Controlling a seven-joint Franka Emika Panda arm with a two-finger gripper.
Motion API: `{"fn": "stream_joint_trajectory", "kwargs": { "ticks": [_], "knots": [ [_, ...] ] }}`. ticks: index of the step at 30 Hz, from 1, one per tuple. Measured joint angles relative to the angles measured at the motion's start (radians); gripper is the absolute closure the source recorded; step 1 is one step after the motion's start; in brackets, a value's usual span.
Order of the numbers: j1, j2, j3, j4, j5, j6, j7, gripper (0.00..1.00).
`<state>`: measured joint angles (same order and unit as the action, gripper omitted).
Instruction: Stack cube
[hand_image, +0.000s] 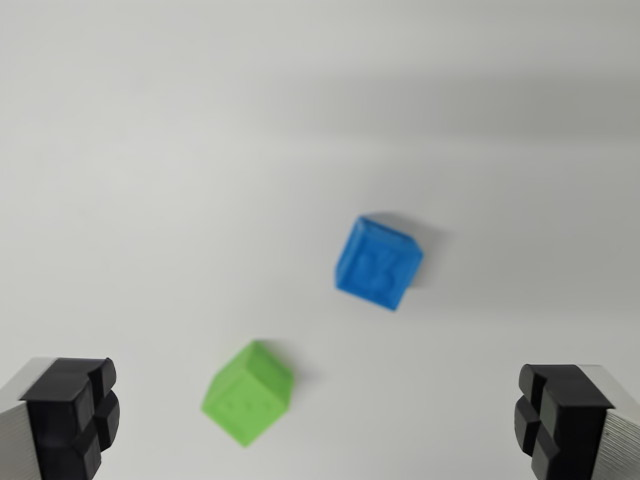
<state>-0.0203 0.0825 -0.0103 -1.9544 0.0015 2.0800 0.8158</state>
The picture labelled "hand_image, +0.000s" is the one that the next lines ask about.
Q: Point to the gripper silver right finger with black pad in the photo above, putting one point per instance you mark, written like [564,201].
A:
[575,425]

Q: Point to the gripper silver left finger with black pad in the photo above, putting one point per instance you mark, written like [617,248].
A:
[55,425]

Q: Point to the green soft toy cube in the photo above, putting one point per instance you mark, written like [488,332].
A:
[246,395]

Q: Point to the blue soft toy cube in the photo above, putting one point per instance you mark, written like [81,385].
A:
[377,265]

